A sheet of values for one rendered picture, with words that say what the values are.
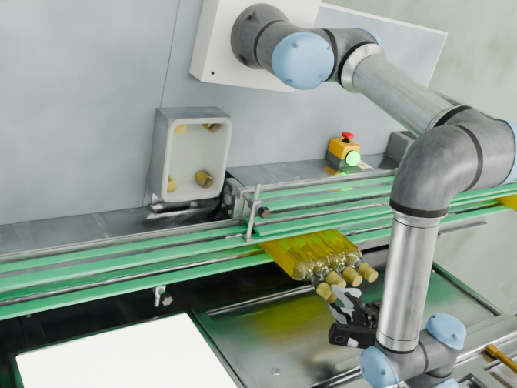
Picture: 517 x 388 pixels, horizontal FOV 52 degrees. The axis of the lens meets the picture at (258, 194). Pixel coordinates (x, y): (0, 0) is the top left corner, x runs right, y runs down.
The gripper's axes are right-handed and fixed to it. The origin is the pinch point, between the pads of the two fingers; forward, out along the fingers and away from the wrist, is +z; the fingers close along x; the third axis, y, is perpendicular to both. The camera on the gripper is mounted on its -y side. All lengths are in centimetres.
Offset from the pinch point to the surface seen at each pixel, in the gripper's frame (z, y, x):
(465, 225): 31, 102, -15
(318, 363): -7.9, -6.4, -12.7
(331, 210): 27.5, 21.4, 5.7
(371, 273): 2.7, 16.3, 1.1
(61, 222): 41, -54, 6
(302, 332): 2.5, -3.6, -12.8
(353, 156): 33.7, 30.8, 19.9
